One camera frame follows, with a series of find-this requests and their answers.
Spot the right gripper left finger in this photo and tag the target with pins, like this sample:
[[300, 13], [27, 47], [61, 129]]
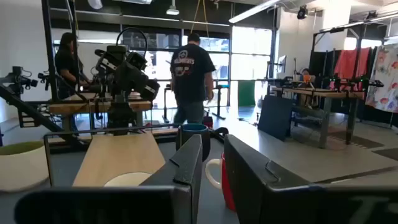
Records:
[[124, 205]]

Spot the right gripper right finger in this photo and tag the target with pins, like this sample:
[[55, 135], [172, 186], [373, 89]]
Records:
[[280, 202]]

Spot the blue white floral mug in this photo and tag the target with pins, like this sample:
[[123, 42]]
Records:
[[127, 180]]

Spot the red and white mug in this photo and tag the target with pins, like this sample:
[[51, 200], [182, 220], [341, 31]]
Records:
[[225, 186]]

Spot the dark mug blue interior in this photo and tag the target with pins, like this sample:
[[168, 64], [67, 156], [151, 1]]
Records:
[[189, 133]]

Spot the white mug green interior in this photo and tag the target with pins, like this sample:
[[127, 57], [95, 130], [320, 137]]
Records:
[[21, 168]]

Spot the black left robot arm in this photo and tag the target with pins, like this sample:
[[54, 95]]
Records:
[[124, 77]]

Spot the black background robot arm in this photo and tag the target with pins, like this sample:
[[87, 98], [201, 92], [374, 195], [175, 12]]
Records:
[[18, 81]]

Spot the black panel board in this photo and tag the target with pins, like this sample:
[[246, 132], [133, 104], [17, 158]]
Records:
[[275, 116]]

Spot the wooden background table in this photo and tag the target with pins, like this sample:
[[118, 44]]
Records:
[[74, 107]]

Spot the green board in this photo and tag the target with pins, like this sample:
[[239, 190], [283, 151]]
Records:
[[246, 93]]

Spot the black stool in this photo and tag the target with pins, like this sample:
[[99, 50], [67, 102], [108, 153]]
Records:
[[219, 102]]

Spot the wooden table metal legs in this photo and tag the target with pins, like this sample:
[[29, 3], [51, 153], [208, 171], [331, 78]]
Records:
[[323, 92]]

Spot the person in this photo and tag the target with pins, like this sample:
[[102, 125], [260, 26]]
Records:
[[306, 73], [65, 65], [191, 77]]

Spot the red hanging cloth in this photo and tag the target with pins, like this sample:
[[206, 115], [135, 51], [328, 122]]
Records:
[[348, 63]]

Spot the floral hanging cloth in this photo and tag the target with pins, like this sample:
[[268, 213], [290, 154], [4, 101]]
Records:
[[384, 77]]

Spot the black ceiling spotlight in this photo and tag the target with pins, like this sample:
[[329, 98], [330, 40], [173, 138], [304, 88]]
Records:
[[302, 13]]

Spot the long ceiling light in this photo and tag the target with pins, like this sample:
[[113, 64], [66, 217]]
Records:
[[252, 11]]

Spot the pendant ceiling lamp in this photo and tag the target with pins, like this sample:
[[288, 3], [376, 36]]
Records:
[[172, 12]]

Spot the wooden shelf black frame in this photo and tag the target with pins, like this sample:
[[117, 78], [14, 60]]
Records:
[[118, 158]]

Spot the black frame strut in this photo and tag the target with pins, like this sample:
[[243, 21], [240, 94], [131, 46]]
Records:
[[28, 110]]

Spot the black rig post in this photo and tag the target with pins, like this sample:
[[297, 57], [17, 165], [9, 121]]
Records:
[[49, 46]]

